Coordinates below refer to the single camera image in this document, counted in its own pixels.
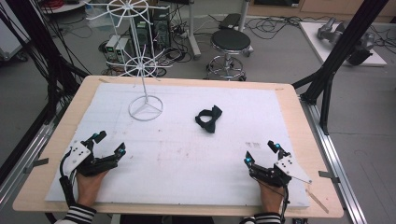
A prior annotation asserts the grey metal clamp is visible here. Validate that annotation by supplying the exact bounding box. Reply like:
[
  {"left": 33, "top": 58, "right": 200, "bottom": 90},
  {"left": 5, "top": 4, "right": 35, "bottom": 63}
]
[
  {"left": 318, "top": 170, "right": 341, "bottom": 185},
  {"left": 22, "top": 157, "right": 50, "bottom": 175}
]

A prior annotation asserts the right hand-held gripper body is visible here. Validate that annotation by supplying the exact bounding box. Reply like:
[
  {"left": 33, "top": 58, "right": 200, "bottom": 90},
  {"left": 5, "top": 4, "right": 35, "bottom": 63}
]
[{"left": 251, "top": 154, "right": 313, "bottom": 189}]

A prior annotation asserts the person's right hand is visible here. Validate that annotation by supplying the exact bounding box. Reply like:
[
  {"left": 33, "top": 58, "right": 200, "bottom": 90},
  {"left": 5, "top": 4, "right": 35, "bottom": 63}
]
[{"left": 257, "top": 179, "right": 286, "bottom": 215}]

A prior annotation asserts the white floor board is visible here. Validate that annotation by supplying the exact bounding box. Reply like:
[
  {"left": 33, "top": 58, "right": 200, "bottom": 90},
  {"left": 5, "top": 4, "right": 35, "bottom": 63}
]
[{"left": 298, "top": 20, "right": 389, "bottom": 68}]

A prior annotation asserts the black metal frame strut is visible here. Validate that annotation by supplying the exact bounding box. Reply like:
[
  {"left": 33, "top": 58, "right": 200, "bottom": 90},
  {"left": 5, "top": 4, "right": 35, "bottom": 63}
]
[
  {"left": 291, "top": 0, "right": 390, "bottom": 136},
  {"left": 0, "top": 0, "right": 92, "bottom": 188}
]

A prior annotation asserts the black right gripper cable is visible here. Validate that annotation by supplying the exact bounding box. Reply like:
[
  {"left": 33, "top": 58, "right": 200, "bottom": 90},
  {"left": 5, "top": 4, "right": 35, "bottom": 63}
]
[{"left": 248, "top": 174, "right": 291, "bottom": 224}]

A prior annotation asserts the black round stool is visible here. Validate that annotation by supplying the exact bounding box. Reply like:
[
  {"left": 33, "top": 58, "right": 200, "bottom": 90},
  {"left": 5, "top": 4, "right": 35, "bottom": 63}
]
[{"left": 205, "top": 28, "right": 255, "bottom": 82}]

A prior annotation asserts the grey power supply unit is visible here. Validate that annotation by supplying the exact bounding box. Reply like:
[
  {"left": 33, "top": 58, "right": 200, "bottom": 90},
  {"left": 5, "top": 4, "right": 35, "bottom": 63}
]
[{"left": 104, "top": 34, "right": 131, "bottom": 63}]

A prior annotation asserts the black bow hair tie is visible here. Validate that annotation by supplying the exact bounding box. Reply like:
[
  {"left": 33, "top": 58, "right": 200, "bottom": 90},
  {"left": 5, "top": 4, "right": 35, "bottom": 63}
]
[{"left": 194, "top": 105, "right": 224, "bottom": 134}]

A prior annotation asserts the white wire display rack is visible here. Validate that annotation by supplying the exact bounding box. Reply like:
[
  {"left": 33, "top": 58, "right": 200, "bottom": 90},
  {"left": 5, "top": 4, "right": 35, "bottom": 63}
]
[{"left": 84, "top": 0, "right": 173, "bottom": 122}]

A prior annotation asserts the black flat box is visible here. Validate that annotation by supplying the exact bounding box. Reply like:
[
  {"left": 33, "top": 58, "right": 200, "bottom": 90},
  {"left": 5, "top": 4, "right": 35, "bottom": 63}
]
[{"left": 218, "top": 12, "right": 243, "bottom": 31}]

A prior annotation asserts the tangle of black floor cables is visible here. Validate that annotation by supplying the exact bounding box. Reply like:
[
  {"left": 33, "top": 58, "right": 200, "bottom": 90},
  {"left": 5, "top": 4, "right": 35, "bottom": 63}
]
[{"left": 244, "top": 13, "right": 331, "bottom": 41}]

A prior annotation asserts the person's left hand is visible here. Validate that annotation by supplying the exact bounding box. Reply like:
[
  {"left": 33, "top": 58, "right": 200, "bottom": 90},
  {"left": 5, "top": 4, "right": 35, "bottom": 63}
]
[{"left": 76, "top": 169, "right": 109, "bottom": 208}]

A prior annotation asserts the aluminium table rail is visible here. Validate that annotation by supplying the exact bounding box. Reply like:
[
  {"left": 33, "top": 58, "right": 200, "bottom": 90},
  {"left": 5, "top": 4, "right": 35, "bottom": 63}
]
[
  {"left": 0, "top": 119, "right": 64, "bottom": 206},
  {"left": 299, "top": 94, "right": 369, "bottom": 224}
]

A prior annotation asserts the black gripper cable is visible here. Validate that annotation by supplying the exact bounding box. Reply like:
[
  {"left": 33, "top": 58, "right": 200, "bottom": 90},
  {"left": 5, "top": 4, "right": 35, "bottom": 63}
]
[
  {"left": 58, "top": 148, "right": 78, "bottom": 208},
  {"left": 248, "top": 174, "right": 291, "bottom": 224}
]

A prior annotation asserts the black computer tower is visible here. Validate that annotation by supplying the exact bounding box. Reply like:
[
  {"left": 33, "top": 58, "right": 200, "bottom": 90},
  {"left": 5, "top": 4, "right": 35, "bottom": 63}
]
[{"left": 130, "top": 5, "right": 173, "bottom": 59}]

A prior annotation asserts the white foam board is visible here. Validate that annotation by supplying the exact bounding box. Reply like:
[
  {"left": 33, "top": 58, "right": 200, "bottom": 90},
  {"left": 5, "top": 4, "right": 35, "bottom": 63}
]
[{"left": 44, "top": 81, "right": 311, "bottom": 210}]

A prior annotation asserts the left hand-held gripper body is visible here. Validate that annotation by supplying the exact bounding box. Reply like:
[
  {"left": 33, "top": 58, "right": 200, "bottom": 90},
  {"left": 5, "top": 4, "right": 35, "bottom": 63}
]
[{"left": 63, "top": 140, "right": 110, "bottom": 178}]

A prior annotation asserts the grey metal stand post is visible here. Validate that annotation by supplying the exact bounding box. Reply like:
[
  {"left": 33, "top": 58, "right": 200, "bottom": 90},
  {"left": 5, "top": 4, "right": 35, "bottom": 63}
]
[{"left": 186, "top": 0, "right": 203, "bottom": 61}]

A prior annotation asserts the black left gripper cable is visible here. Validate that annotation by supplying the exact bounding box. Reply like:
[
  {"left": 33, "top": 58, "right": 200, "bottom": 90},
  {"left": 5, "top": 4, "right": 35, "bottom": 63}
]
[{"left": 58, "top": 148, "right": 78, "bottom": 208}]

